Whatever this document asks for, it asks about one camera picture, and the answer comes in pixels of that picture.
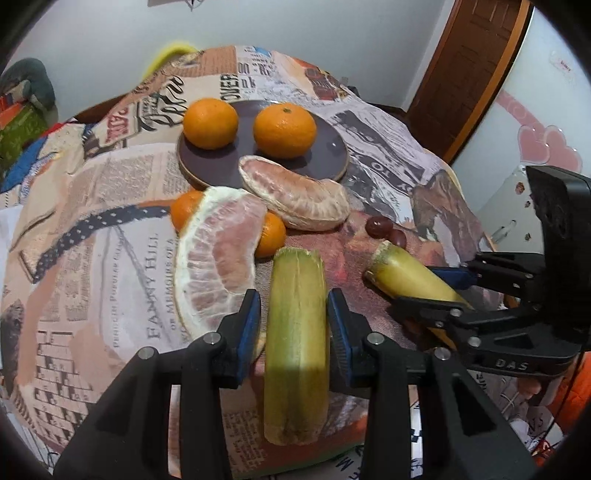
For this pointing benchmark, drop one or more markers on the large peeled pomelo wedge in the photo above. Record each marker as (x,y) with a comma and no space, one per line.
(217,258)

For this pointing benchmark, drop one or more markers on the dark purple round plate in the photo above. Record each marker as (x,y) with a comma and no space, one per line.
(212,164)

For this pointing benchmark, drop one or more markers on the newspaper print tablecloth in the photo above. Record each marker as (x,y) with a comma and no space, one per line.
(106,240)

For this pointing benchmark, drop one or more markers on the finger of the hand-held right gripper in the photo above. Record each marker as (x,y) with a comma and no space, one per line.
(455,276)
(427,314)

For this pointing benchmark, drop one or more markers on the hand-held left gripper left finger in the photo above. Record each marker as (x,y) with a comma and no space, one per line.
(250,318)

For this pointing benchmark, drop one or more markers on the yellow chair back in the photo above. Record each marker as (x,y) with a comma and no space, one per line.
(167,51)

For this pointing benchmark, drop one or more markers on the white plastic panel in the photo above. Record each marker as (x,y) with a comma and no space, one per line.
(512,207)

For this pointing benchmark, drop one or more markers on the slim peeled sugarcane piece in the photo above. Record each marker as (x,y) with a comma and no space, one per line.
(408,274)

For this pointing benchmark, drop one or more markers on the brown wooden door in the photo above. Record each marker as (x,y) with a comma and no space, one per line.
(466,69)

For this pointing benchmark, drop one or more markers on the pink heart wall sticker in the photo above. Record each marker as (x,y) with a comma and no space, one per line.
(545,143)

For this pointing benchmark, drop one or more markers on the small tangerine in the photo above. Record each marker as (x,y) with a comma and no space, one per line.
(271,235)
(184,210)

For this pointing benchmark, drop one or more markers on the large orange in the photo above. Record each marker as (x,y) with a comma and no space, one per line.
(211,123)
(285,131)

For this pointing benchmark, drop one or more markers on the single peeled pomelo segment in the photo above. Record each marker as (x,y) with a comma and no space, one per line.
(295,196)

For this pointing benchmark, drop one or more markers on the colourful patchwork cloth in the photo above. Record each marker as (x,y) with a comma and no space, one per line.
(21,134)

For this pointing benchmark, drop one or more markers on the thick peeled sugarcane piece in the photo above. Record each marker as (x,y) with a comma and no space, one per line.
(296,332)

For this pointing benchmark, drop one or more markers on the red jujube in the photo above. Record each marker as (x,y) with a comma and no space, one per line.
(398,238)

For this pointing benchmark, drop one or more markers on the dark red grapes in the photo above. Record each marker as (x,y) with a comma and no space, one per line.
(378,227)

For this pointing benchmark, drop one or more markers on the grey cushion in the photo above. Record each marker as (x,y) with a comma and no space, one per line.
(32,78)

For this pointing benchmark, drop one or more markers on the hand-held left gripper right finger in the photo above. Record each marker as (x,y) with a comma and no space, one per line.
(338,330)

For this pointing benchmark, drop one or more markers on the person's right hand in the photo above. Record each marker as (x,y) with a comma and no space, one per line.
(528,390)

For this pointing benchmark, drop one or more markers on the person's right forearm orange sleeve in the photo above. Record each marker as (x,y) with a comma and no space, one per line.
(575,397)

